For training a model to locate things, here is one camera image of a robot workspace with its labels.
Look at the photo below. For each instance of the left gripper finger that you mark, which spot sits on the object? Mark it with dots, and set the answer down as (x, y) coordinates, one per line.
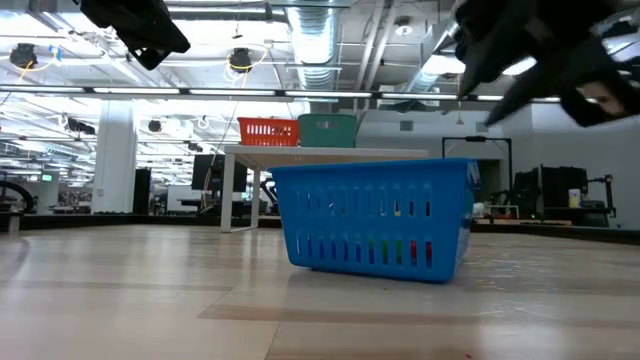
(135, 25)

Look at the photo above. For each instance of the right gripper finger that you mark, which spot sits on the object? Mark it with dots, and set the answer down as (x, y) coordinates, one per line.
(540, 85)
(482, 62)

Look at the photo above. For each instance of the orange plastic basket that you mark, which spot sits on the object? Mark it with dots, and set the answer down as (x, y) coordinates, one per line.
(242, 135)

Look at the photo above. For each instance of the teal plastic bin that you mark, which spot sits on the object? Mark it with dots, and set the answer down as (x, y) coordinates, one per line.
(345, 135)

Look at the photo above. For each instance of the blue plastic basket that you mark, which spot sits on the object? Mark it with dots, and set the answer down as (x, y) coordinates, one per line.
(375, 175)

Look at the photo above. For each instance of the long ceiling light bar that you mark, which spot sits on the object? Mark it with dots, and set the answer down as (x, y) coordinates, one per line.
(150, 91)

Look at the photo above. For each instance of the black equipment rack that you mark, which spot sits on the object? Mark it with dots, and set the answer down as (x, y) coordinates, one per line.
(550, 185)

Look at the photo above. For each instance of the white building pillar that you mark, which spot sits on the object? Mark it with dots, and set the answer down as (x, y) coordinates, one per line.
(115, 150)

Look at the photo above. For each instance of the black computer monitor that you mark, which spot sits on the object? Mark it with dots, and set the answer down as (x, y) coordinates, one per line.
(207, 172)

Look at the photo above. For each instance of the black speaker box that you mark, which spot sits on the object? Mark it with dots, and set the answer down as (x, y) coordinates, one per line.
(142, 190)

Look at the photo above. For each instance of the slanted silver ventilation duct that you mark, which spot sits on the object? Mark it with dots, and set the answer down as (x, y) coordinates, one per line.
(430, 65)

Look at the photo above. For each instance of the tall black frame stand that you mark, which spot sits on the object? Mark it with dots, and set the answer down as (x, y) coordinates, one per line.
(495, 138)

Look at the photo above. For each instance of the black ceiling camera unit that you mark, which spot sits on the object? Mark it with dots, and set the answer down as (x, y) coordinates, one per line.
(22, 56)
(240, 59)

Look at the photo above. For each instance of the straight silver ventilation duct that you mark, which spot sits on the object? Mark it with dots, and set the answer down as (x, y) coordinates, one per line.
(315, 40)

